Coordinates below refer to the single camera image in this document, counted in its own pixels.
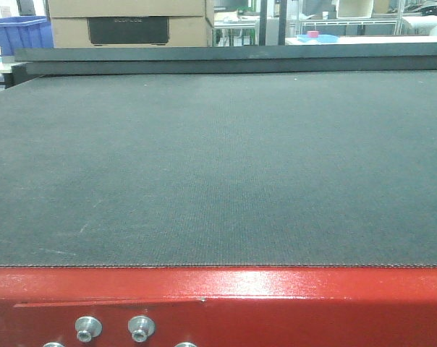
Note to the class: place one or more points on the black vertical post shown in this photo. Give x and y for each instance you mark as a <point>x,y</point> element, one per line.
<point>263,19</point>

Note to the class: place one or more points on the silver frame bolt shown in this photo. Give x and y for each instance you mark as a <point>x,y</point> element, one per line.
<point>87,328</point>
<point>141,328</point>

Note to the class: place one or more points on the left silver frame bolt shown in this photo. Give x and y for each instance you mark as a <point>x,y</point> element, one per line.
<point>87,328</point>

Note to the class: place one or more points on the small red block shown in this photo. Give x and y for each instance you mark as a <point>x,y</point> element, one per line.
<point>312,33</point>

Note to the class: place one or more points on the dark green conveyor belt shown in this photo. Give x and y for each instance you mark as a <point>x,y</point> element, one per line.
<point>319,169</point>

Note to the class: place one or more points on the right silver frame bolt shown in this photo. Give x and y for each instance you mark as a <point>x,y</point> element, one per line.
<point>141,328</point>

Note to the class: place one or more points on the shallow blue tray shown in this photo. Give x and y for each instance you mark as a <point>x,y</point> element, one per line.
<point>320,39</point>

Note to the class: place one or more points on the lower cardboard box black label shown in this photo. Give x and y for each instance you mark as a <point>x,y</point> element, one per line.
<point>183,32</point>

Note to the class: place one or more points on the blue crate background left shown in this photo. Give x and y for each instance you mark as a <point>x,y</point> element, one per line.
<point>24,32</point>

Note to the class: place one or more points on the white background table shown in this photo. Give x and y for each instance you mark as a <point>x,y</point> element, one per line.
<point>372,40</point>

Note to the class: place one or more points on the upper cardboard box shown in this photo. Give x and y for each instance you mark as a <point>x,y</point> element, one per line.
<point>169,8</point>

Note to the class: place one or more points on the white metal shelf rack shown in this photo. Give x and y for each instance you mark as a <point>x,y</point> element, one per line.
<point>369,26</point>

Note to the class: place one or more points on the dark conveyor far rail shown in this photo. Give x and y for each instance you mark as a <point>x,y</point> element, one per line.
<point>230,60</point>

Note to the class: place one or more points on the red conveyor frame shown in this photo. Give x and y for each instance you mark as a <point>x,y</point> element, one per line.
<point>222,306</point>

